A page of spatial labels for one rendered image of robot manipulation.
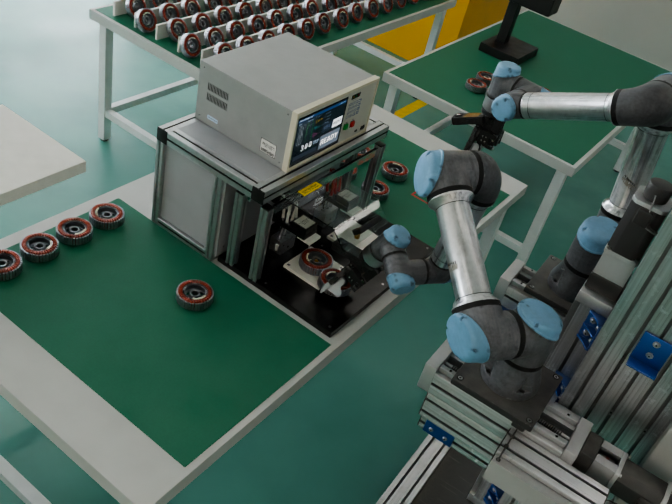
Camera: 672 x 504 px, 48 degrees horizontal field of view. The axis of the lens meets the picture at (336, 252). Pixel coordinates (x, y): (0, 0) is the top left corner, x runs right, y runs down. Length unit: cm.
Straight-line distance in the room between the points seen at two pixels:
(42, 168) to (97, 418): 65
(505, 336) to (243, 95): 108
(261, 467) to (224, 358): 80
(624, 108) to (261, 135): 103
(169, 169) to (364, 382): 132
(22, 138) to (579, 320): 152
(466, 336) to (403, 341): 176
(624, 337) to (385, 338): 170
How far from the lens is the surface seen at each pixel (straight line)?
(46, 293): 235
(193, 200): 244
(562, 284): 229
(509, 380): 189
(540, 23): 541
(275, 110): 225
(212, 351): 219
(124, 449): 197
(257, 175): 226
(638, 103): 209
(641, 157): 225
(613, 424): 211
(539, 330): 179
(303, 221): 244
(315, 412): 309
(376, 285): 250
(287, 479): 288
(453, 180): 185
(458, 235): 182
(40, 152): 210
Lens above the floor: 234
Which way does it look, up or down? 37 degrees down
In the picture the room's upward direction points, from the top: 15 degrees clockwise
